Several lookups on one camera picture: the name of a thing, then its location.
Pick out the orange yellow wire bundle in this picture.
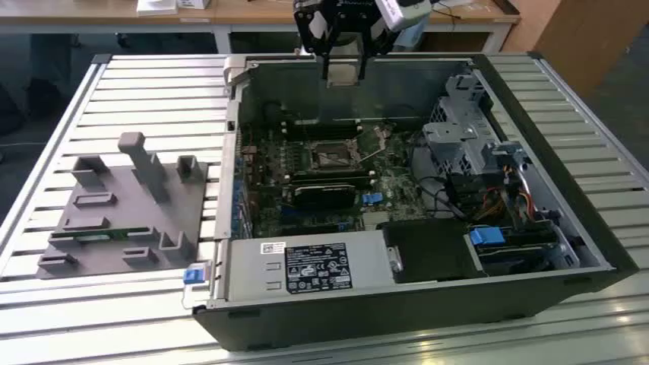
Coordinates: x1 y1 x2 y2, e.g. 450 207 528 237
473 188 537 224

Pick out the black PC case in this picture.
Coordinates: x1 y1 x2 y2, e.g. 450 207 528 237
190 51 640 353

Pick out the metal socket cover frame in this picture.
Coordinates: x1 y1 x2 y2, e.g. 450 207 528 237
355 123 396 163

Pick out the metal wire locking lever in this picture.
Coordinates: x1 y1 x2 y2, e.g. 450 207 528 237
359 144 388 164

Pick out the green motherboard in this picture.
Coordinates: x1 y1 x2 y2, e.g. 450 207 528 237
236 117 443 239

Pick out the CPU socket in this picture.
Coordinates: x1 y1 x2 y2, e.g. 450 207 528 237
308 140 363 170

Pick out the wooden cabinet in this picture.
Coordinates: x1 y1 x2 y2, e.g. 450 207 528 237
499 0 649 98

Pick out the metal disk bay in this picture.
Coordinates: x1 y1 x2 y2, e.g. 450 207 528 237
464 218 584 275

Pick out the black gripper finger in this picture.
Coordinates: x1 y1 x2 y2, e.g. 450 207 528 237
358 22 398 81
295 8 334 80

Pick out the black graphics card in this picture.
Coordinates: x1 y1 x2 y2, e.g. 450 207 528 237
291 182 359 212

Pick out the wooden desk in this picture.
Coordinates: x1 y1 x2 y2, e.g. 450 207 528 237
0 0 524 54

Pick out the grey parts rack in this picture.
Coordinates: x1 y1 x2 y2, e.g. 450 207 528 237
38 131 212 281

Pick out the plain white box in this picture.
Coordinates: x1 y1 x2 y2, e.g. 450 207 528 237
135 0 180 17

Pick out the grey power supply unit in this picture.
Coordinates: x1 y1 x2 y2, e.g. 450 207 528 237
223 237 402 301

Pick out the green RAM stick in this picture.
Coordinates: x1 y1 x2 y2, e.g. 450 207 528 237
50 227 154 241

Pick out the black plastic shroud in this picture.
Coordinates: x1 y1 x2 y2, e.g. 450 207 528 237
378 218 488 284

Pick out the blue latch handle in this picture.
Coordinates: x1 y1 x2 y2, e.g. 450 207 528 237
183 262 212 284

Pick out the silver CPU chip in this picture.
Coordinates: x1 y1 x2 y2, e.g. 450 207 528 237
326 56 363 89

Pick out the thick black cable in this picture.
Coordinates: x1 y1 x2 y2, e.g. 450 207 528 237
410 131 471 224

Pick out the blue disk carrier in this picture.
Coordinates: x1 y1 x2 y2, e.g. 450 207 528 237
470 226 507 250

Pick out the metal drive cage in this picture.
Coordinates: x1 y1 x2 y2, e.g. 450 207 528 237
420 74 533 176

